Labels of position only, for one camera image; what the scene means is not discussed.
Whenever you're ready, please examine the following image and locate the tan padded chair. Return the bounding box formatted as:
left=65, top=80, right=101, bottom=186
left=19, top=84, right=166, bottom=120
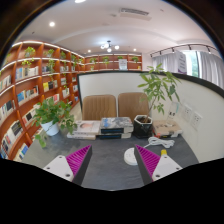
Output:
left=117, top=92, right=150, bottom=123
left=81, top=94, right=118, bottom=122

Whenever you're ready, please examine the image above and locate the plain white book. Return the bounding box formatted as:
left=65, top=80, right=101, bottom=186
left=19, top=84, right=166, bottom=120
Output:
left=66, top=131, right=98, bottom=141

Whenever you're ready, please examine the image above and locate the white wall socket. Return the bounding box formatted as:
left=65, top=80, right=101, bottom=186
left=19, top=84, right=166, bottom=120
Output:
left=190, top=111, right=204, bottom=131
left=181, top=104, right=193, bottom=123

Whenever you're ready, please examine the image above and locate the black track light rail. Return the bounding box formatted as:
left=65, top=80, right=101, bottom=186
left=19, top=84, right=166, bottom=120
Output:
left=149, top=43, right=219, bottom=58

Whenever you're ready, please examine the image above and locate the orange wooden shelf unit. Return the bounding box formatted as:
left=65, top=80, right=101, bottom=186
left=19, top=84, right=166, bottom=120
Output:
left=0, top=40, right=144, bottom=163

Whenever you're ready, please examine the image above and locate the thick dark-spined book, grey cover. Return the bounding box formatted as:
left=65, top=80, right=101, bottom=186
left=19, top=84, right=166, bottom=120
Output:
left=99, top=116, right=134, bottom=135

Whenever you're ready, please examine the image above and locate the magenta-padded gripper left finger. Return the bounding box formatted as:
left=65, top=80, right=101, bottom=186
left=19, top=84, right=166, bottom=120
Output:
left=43, top=144, right=94, bottom=187

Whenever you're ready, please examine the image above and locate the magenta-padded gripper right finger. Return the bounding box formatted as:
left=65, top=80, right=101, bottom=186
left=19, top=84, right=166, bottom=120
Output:
left=134, top=144, right=184, bottom=186

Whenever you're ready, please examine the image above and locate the clear acrylic sign holder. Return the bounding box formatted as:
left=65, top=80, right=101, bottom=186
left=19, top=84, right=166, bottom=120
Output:
left=166, top=101, right=180, bottom=122

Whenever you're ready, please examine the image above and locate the white curtain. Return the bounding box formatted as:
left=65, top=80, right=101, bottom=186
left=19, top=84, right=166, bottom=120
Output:
left=198, top=50, right=224, bottom=89
left=151, top=53, right=179, bottom=74

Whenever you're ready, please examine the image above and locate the white sign card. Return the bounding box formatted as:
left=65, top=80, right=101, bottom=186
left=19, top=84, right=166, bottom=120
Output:
left=175, top=49, right=188, bottom=75

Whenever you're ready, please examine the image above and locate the ceiling air vent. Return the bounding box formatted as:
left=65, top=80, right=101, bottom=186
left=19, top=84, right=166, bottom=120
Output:
left=118, top=7, right=150, bottom=21

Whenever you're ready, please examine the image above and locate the ivy plant in white pot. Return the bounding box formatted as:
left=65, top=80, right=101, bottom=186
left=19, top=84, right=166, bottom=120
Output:
left=32, top=96, right=78, bottom=149

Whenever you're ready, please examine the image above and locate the tan-covered book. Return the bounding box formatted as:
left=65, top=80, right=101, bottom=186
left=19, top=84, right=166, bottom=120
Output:
left=152, top=119, right=184, bottom=136

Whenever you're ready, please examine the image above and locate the white book with picture cover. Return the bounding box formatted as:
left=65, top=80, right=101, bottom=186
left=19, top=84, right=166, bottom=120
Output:
left=73, top=119, right=102, bottom=135

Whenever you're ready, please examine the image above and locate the ceiling lamp with round bulbs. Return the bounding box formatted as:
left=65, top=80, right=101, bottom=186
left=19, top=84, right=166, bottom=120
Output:
left=99, top=40, right=120, bottom=53

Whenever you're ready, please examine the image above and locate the coiled white power cable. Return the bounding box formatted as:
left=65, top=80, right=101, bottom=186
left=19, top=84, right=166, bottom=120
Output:
left=143, top=136, right=176, bottom=150

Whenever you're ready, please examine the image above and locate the round white power strip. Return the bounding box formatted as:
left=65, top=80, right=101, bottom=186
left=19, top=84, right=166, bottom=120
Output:
left=123, top=147, right=139, bottom=167

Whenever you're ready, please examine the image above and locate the money tree in black pot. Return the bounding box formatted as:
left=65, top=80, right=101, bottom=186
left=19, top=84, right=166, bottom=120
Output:
left=133, top=63, right=183, bottom=139

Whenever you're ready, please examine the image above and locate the red and black book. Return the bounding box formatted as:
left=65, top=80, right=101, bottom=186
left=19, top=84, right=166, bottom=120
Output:
left=153, top=131, right=181, bottom=139

